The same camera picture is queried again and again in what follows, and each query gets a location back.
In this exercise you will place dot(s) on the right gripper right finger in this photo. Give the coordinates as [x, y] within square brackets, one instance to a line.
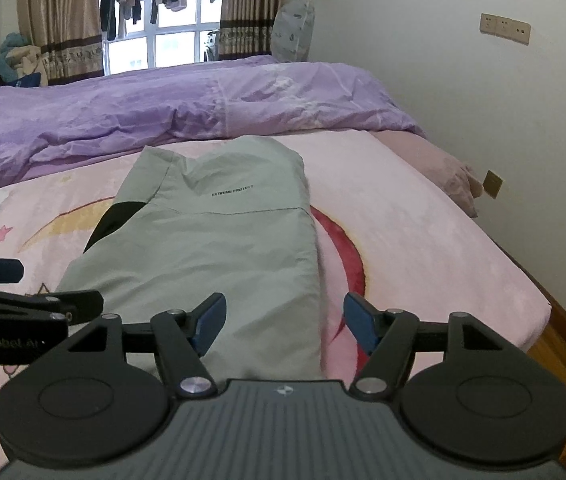
[459, 388]

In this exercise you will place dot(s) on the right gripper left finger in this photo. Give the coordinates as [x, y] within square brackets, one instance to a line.
[109, 389]

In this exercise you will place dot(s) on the grey green black jacket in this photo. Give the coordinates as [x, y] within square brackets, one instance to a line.
[235, 220]

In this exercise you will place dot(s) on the purple duvet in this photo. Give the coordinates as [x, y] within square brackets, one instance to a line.
[48, 129]

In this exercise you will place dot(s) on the pink pillow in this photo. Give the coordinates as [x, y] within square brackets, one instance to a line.
[456, 179]

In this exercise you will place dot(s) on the pile of plush toys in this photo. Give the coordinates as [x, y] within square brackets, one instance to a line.
[19, 58]

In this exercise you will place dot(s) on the left beige striped curtain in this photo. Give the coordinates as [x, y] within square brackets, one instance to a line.
[68, 34]

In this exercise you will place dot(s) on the beige striped curtain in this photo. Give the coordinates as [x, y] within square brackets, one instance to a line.
[68, 34]
[246, 28]

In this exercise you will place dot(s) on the window with hanging laundry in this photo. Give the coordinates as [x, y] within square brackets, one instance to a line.
[140, 34]

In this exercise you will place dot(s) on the right beige striped curtain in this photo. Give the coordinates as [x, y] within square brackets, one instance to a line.
[246, 28]

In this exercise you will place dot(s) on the covered standing fan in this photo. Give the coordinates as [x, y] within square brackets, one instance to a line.
[292, 31]

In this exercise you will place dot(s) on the brass wall socket plate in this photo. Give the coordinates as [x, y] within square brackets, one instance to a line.
[492, 184]

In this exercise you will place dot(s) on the beige wall socket strip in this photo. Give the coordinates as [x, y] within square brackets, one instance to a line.
[505, 28]

